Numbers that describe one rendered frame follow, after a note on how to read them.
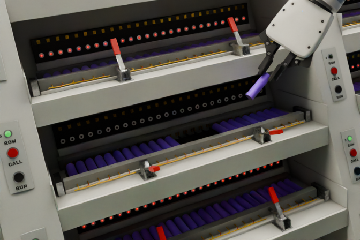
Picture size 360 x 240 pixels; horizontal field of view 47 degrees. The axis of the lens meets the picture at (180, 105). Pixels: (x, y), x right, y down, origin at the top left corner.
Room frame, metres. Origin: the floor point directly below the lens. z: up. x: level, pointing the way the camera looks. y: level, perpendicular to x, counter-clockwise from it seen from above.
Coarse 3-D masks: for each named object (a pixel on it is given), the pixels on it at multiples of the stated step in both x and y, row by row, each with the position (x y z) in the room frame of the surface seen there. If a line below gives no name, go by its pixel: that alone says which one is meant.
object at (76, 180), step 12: (276, 120) 0.94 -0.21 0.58; (288, 120) 0.95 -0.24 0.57; (300, 120) 0.96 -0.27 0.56; (228, 132) 0.90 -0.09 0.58; (240, 132) 0.91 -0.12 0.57; (252, 132) 0.92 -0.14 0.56; (192, 144) 0.87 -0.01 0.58; (204, 144) 0.88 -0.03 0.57; (216, 144) 0.89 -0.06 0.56; (228, 144) 0.88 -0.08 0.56; (144, 156) 0.84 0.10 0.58; (156, 156) 0.84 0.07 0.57; (168, 156) 0.85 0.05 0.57; (108, 168) 0.81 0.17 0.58; (120, 168) 0.81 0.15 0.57; (132, 168) 0.82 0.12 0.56; (72, 180) 0.78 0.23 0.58; (84, 180) 0.79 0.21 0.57; (96, 180) 0.80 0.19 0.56; (108, 180) 0.79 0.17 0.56
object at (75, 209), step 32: (288, 96) 1.04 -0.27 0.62; (160, 128) 0.98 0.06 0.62; (288, 128) 0.94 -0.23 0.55; (320, 128) 0.92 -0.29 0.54; (192, 160) 0.85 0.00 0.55; (224, 160) 0.84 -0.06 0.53; (256, 160) 0.87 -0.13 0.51; (64, 192) 0.77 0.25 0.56; (96, 192) 0.77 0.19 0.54; (128, 192) 0.77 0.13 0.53; (160, 192) 0.80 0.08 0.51; (64, 224) 0.73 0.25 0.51
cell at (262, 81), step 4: (264, 72) 0.85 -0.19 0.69; (264, 76) 0.84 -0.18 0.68; (268, 76) 0.84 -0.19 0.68; (260, 80) 0.84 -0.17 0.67; (264, 80) 0.84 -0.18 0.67; (256, 84) 0.84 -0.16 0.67; (260, 84) 0.84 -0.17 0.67; (264, 84) 0.84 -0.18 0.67; (252, 88) 0.84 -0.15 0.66; (256, 88) 0.83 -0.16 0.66; (260, 88) 0.84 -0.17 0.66; (248, 92) 0.84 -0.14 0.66; (252, 92) 0.83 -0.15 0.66; (256, 92) 0.83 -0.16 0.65; (248, 96) 0.84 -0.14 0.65; (252, 96) 0.83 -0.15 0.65
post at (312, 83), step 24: (264, 0) 1.05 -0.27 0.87; (288, 0) 0.96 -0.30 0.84; (336, 24) 0.95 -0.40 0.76; (336, 48) 0.95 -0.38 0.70; (288, 72) 1.02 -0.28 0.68; (312, 72) 0.94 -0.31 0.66; (312, 96) 0.96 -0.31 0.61; (336, 120) 0.93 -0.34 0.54; (336, 144) 0.93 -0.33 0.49; (312, 168) 1.02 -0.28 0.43; (336, 168) 0.93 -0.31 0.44
